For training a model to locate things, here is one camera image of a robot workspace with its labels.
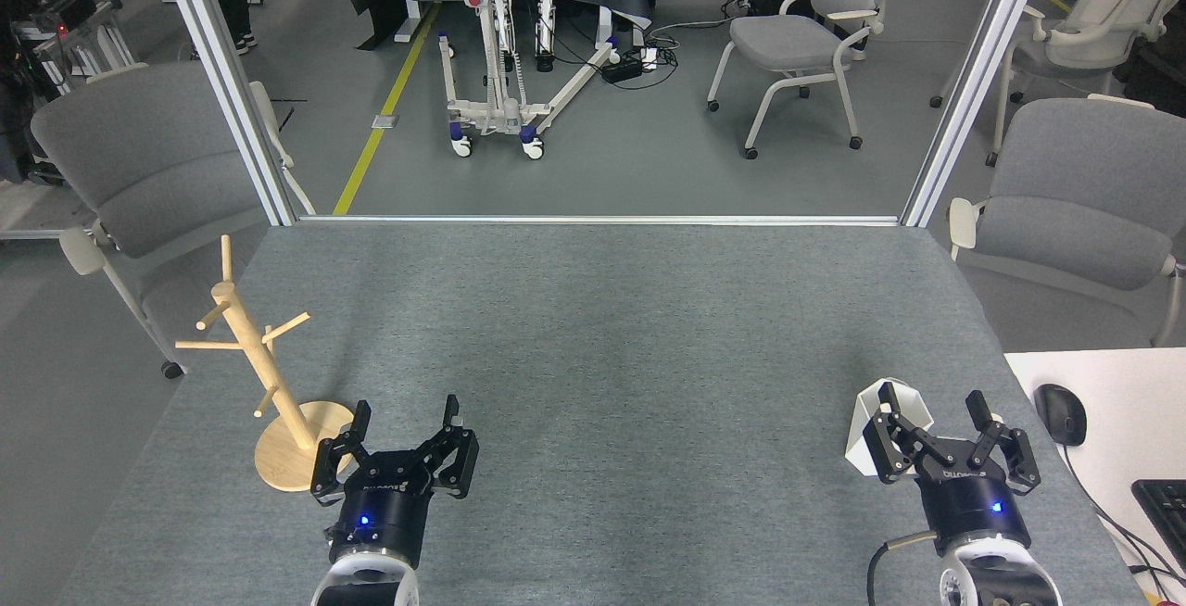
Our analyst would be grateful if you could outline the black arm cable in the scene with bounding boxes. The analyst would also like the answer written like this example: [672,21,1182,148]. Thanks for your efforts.
[866,532,939,606]

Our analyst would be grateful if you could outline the wooden cup rack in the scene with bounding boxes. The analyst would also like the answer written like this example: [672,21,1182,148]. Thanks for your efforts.
[175,235,360,493]

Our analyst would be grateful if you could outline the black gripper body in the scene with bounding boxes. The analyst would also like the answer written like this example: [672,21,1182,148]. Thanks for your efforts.
[913,460,1032,557]
[326,454,436,571]

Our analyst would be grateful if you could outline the black computer mouse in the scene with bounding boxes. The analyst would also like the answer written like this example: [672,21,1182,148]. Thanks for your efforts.
[1033,384,1088,448]

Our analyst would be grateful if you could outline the white desk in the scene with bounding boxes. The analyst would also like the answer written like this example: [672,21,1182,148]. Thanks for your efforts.
[1005,347,1186,606]

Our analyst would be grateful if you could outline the metal equipment rack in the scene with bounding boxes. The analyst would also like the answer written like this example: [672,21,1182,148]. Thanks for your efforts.
[0,0,140,97]

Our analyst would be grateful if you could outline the black mouse cable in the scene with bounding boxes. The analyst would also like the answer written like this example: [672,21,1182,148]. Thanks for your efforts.
[1061,444,1186,588]

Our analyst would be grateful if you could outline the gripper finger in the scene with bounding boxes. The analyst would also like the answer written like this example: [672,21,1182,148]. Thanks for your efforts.
[408,394,480,500]
[866,382,946,484]
[310,399,373,507]
[964,390,1041,496]

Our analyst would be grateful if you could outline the black power strip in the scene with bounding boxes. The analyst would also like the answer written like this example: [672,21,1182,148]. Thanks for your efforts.
[600,48,661,83]

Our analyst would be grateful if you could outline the silver table edge rail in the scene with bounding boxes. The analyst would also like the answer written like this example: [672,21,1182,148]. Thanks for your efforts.
[296,214,904,227]

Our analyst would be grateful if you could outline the white faceted cup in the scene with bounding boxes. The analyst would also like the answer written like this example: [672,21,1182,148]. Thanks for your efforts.
[845,377,933,477]

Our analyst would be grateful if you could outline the black keyboard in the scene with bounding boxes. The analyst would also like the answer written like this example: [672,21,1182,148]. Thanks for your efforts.
[1131,479,1186,570]

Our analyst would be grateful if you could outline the grey chair with beige arms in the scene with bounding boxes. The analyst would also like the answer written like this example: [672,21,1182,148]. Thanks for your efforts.
[31,62,316,380]
[947,95,1186,347]
[706,0,914,160]
[929,0,1186,168]

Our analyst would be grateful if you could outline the silver frame post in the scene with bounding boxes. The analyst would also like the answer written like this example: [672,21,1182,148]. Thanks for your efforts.
[150,0,299,227]
[901,0,1057,227]

